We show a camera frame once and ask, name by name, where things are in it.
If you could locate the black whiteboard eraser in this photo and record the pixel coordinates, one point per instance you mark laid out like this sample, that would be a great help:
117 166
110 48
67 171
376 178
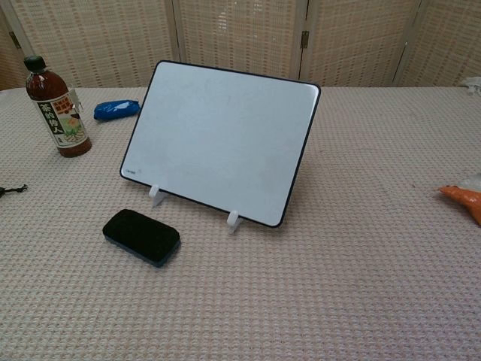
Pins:
139 235

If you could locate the white plastic board stand foot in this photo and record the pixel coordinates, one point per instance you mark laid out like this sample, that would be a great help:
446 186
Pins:
233 222
156 195

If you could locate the beige waffle-weave tablecloth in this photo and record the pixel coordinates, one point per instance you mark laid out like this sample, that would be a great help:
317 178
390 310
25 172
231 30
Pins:
300 293

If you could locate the blue snack packet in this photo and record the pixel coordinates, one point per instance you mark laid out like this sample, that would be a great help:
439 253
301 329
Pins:
114 110

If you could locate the woven bamboo folding screen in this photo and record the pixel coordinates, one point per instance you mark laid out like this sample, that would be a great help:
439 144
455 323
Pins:
240 34

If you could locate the metal screen hinge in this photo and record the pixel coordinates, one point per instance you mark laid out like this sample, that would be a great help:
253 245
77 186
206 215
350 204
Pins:
305 40

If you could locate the brown tea bottle, black cap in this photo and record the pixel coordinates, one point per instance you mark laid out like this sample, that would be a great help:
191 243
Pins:
65 124

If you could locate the orange and white snack packet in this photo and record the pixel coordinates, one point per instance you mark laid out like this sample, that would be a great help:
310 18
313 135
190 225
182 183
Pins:
466 201

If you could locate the white board with black frame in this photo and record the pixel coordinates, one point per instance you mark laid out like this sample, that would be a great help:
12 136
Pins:
221 139

